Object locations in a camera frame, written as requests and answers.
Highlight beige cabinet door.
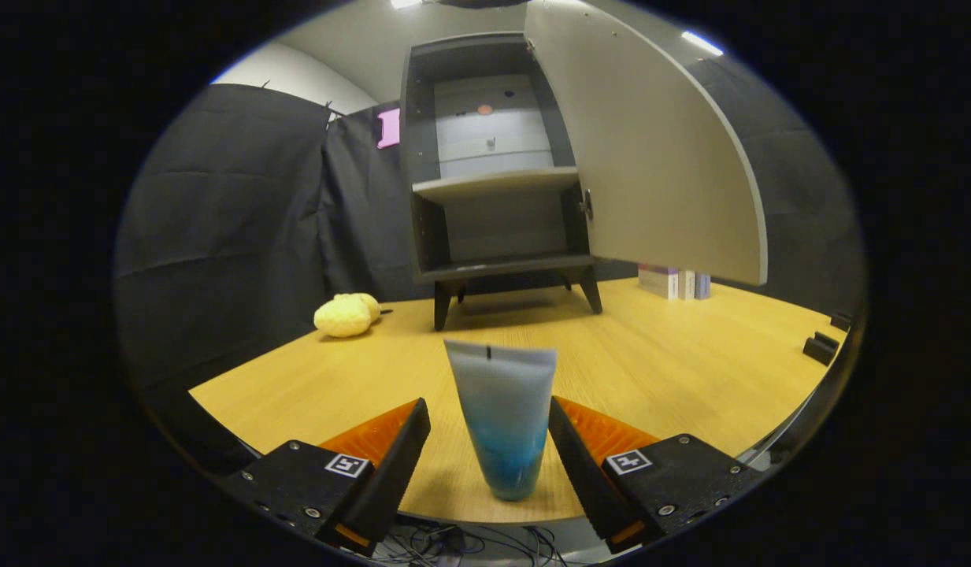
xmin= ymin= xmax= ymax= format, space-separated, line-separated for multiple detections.
xmin=523 ymin=0 xmax=769 ymax=287

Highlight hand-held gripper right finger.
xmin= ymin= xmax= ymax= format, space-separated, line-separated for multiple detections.
xmin=548 ymin=396 xmax=781 ymax=554

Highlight blue translucent tube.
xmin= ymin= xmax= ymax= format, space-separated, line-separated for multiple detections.
xmin=443 ymin=339 xmax=558 ymax=502

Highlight yellow sponge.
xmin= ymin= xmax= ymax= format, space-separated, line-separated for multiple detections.
xmin=314 ymin=293 xmax=381 ymax=339

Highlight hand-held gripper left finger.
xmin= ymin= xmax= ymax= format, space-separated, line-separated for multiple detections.
xmin=217 ymin=398 xmax=432 ymax=556

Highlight black block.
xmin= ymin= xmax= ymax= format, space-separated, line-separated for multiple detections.
xmin=802 ymin=332 xmax=840 ymax=366

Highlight black backdrop cloth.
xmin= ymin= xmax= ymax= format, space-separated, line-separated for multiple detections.
xmin=113 ymin=59 xmax=868 ymax=395

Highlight tangled black cables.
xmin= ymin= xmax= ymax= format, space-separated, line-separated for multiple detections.
xmin=371 ymin=524 xmax=569 ymax=566

